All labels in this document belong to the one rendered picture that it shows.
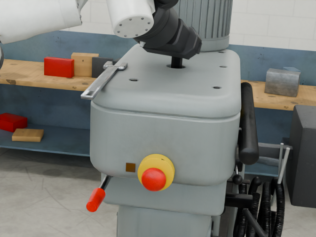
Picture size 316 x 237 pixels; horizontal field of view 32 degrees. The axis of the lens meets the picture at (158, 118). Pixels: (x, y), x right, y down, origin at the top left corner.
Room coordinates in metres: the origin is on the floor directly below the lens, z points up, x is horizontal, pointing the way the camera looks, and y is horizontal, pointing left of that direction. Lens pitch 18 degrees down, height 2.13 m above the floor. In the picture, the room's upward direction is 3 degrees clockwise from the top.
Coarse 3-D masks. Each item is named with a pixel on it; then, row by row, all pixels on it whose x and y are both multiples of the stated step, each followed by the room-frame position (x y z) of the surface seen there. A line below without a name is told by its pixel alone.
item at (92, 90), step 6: (108, 66) 1.00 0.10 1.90; (114, 66) 1.00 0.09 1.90; (120, 66) 1.00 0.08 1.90; (126, 66) 1.02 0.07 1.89; (108, 72) 0.94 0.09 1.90; (114, 72) 0.96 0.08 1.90; (102, 78) 0.90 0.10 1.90; (108, 78) 0.91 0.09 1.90; (96, 84) 0.86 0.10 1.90; (102, 84) 0.86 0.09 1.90; (90, 90) 0.82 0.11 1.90; (96, 90) 0.82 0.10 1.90; (84, 96) 0.79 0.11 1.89; (90, 96) 0.79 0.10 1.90
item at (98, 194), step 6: (108, 180) 0.91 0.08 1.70; (102, 186) 0.88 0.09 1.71; (96, 192) 0.84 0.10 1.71; (102, 192) 0.85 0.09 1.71; (90, 198) 0.82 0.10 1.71; (96, 198) 0.83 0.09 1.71; (102, 198) 0.84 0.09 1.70; (90, 204) 0.81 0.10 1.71; (96, 204) 0.81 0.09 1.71; (90, 210) 0.81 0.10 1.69
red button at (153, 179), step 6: (150, 168) 0.80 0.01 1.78; (156, 168) 0.80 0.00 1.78; (144, 174) 0.80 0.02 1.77; (150, 174) 0.79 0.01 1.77; (156, 174) 0.79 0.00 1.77; (162, 174) 0.80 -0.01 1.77; (144, 180) 0.80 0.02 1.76; (150, 180) 0.79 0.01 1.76; (156, 180) 0.79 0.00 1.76; (162, 180) 0.79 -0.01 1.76; (144, 186) 0.80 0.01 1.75; (150, 186) 0.79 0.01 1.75; (156, 186) 0.79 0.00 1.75; (162, 186) 0.80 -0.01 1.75
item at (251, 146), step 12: (252, 96) 1.19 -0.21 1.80; (252, 108) 1.09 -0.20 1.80; (240, 120) 1.02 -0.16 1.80; (252, 120) 1.00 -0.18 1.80; (240, 132) 0.94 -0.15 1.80; (252, 132) 0.93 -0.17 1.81; (240, 144) 0.89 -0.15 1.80; (252, 144) 0.87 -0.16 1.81; (240, 156) 0.86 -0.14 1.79; (252, 156) 0.85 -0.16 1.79
